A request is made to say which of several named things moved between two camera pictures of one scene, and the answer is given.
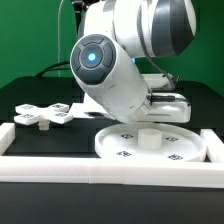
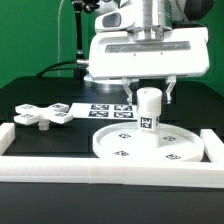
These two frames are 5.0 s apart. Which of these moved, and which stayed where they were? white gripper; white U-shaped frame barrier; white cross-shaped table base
Moved: white gripper
Stayed: white U-shaped frame barrier; white cross-shaped table base
